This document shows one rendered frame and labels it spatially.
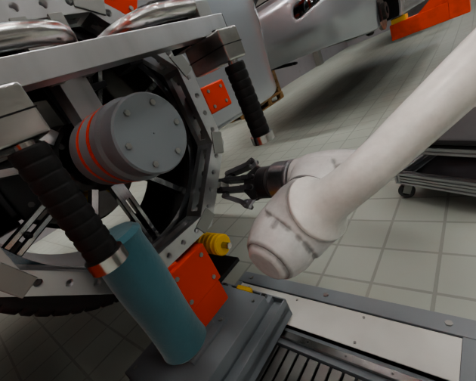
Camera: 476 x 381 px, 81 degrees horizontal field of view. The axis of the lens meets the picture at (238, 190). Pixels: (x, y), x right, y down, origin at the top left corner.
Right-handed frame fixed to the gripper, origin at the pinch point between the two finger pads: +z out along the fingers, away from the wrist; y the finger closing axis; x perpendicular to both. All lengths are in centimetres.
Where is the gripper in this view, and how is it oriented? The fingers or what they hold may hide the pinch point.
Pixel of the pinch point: (216, 186)
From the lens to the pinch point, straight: 77.2
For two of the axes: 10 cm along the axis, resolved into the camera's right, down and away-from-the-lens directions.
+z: -7.2, 0.4, 6.9
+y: 1.3, -9.7, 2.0
